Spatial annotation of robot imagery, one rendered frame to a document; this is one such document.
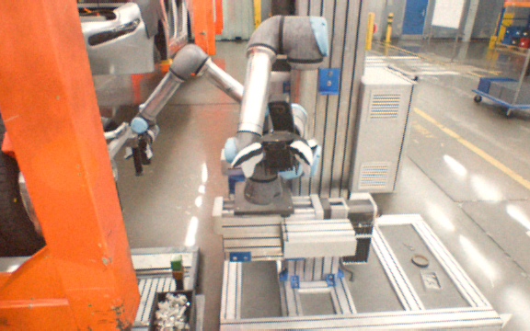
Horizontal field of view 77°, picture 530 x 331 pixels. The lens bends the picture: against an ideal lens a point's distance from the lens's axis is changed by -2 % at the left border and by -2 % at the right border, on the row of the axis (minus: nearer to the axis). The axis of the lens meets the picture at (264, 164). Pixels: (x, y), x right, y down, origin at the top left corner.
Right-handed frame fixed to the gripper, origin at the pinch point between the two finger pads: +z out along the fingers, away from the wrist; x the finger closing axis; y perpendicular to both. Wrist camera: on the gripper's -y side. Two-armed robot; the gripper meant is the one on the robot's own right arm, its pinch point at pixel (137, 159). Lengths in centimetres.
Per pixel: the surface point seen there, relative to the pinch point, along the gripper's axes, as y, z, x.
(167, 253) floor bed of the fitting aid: -75, -22, 1
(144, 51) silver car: 15, -250, -52
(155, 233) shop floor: -83, -53, -14
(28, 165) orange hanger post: 32, 71, -4
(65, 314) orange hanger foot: -20, 71, -8
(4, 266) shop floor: -83, -26, -103
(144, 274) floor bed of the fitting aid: -76, -5, -10
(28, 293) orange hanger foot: -12, 69, -18
